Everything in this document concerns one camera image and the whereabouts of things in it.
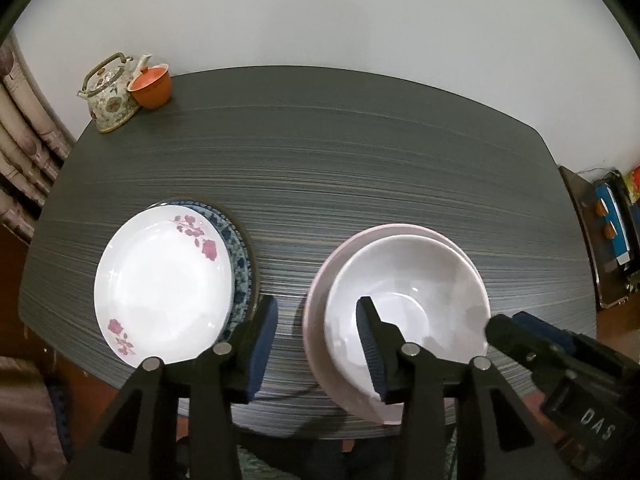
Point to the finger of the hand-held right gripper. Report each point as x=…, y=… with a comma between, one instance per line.
x=550, y=329
x=530, y=355

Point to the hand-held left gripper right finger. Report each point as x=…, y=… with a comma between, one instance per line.
x=370, y=345

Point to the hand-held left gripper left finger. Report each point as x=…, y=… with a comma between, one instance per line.
x=262, y=340

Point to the pink bowl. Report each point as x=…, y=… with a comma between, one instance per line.
x=315, y=350

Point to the blue floral rimmed plate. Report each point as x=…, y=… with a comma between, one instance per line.
x=241, y=260

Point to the white bowl pinkish print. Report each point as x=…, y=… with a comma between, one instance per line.
x=425, y=280

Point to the white plate pink flowers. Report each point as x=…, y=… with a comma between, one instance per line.
x=160, y=285

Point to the wooden side cabinet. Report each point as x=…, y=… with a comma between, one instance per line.
x=582, y=220

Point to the person's dark pants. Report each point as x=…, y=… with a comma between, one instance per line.
x=330, y=460

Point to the green fuzzy cloth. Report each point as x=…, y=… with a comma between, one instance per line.
x=265, y=465

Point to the blue box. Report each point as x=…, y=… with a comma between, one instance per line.
x=617, y=220

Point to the orange packet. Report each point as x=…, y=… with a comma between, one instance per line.
x=635, y=185

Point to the pinkish grey cloth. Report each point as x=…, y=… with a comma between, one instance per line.
x=25, y=410

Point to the orange tea cup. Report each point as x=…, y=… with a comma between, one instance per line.
x=152, y=90

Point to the floral ceramic teapot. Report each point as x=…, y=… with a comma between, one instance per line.
x=112, y=102

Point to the patterned beige curtain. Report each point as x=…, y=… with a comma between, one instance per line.
x=25, y=150

